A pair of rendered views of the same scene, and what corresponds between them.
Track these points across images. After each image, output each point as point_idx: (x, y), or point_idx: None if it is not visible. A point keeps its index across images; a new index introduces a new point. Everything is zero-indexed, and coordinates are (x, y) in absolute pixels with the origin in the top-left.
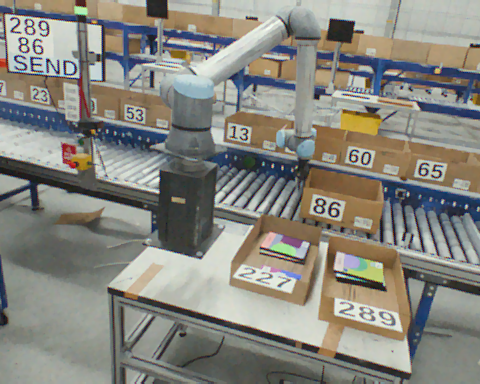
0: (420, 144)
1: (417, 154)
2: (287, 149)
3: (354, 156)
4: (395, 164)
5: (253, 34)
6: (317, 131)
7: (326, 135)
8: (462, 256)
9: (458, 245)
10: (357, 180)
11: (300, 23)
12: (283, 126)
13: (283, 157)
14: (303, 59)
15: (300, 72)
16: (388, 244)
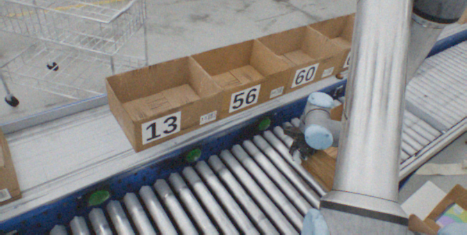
0: (317, 23)
1: (349, 47)
2: (231, 109)
3: (300, 77)
4: (331, 65)
5: (403, 46)
6: (223, 54)
7: (233, 54)
8: (429, 133)
9: (413, 122)
10: (333, 110)
11: None
12: (178, 68)
13: (235, 124)
14: (429, 48)
15: (415, 66)
16: (402, 164)
